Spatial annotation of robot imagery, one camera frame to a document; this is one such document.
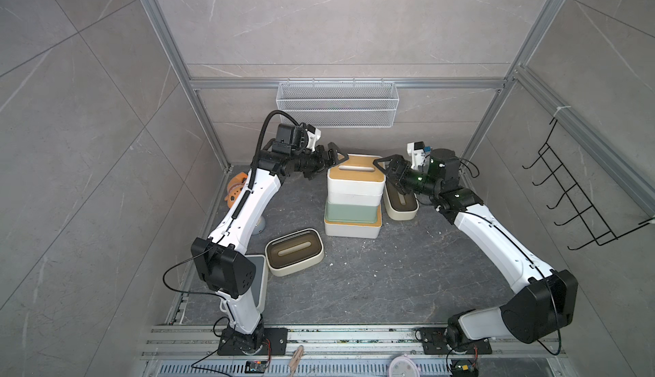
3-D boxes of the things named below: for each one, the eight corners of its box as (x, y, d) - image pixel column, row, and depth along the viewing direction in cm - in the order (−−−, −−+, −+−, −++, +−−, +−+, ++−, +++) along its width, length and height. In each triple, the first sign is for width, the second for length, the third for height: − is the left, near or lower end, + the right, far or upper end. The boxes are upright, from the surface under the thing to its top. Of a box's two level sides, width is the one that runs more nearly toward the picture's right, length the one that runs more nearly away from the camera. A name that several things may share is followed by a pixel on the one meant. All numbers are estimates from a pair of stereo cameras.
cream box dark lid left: (272, 280, 87) (268, 273, 82) (267, 246, 95) (263, 238, 90) (327, 263, 90) (327, 256, 85) (318, 232, 99) (317, 224, 93)
